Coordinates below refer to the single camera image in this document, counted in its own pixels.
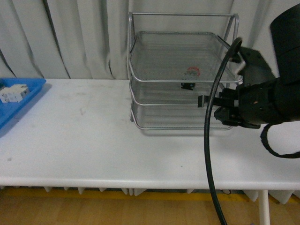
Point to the red emergency stop button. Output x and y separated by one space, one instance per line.
191 74

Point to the white circuit breaker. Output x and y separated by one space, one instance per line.
15 93

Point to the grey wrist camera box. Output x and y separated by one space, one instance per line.
252 67

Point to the silver mesh three-tier rack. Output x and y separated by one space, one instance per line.
157 61

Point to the white table leg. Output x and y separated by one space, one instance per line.
264 210

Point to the blue plastic tray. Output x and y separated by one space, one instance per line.
9 110

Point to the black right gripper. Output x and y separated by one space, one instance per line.
246 106

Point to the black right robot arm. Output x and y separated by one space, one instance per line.
285 33

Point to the grey curtain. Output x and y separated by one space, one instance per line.
90 39

